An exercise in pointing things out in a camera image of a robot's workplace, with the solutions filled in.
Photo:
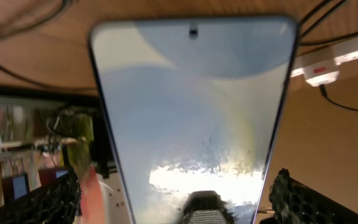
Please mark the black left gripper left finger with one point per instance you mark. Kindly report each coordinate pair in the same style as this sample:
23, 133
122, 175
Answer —
55, 203

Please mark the white charger plug adapter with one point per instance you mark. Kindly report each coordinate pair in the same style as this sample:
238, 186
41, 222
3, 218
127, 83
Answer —
319, 67

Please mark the blue smartphone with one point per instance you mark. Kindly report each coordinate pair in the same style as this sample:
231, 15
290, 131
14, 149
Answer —
192, 104

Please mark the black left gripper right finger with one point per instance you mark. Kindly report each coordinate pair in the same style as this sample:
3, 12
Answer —
295, 203

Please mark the white power strip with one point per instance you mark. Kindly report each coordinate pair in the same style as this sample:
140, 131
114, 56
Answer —
341, 53

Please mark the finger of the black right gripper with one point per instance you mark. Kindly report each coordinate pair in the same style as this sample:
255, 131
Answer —
206, 207

